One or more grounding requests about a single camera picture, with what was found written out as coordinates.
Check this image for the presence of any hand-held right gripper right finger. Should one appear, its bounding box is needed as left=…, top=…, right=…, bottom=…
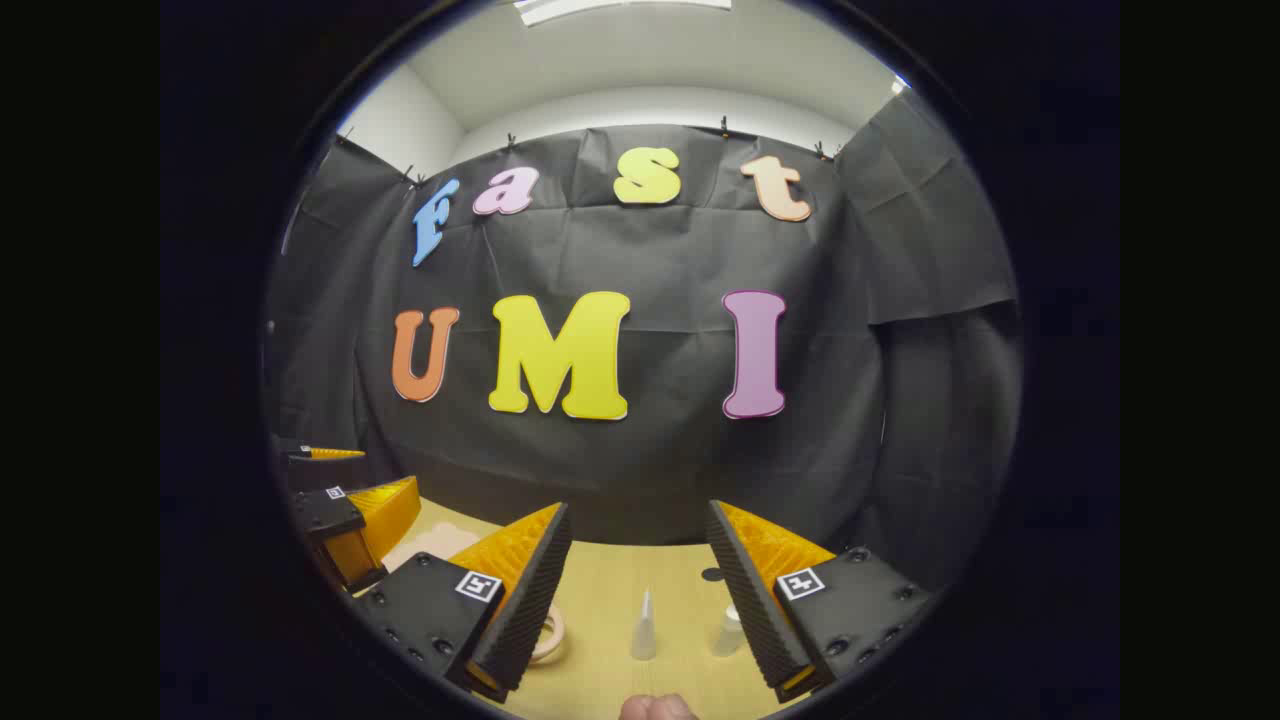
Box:
left=706, top=499, right=933, bottom=705

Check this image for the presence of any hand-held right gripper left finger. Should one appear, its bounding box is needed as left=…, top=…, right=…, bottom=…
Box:
left=352, top=502, right=574, bottom=704

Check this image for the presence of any small clear bottle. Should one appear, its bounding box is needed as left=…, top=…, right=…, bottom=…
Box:
left=712, top=603, right=746, bottom=658

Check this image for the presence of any beige suitcase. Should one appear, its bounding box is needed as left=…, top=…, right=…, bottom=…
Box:
left=385, top=522, right=567, bottom=666

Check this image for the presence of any black backdrop cloth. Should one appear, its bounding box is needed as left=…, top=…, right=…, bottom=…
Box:
left=265, top=88, right=1023, bottom=601

